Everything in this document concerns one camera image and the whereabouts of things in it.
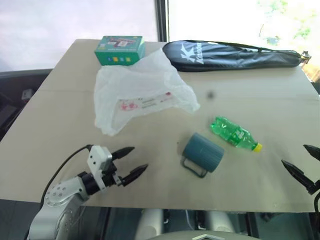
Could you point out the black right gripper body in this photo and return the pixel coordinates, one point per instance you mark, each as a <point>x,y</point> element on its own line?
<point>317,187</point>

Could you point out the silver rounded robot leg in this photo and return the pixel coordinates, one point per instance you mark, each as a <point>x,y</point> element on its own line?
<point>221,221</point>
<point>151,221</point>

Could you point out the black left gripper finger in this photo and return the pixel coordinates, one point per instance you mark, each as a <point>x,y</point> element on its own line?
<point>123,151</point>
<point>135,173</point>

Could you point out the green plastic soda bottle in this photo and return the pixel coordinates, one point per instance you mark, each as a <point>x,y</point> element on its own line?
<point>232,133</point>

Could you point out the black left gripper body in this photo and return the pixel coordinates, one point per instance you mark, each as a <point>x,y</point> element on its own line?
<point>110,175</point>

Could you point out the teal ribbed mug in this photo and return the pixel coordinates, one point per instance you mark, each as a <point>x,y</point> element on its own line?
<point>203,155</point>

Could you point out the black racket cover bag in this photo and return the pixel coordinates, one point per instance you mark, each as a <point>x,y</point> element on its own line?
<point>225,56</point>

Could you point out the dark window frame post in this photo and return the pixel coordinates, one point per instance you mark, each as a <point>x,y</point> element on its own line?
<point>162,20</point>

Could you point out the white translucent plastic bag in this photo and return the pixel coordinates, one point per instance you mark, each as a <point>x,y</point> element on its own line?
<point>140,90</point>

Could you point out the green cardboard box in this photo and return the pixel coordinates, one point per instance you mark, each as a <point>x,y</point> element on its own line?
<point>120,51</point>

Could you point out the grey robot torso top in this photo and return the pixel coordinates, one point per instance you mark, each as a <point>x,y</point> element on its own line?
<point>202,236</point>

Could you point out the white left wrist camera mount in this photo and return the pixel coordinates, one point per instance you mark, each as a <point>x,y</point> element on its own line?
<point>98,160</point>

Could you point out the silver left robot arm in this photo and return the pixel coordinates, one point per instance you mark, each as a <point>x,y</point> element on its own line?
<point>60,200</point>

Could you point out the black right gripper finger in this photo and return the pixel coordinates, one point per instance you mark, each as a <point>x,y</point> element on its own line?
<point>313,151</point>
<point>296,173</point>

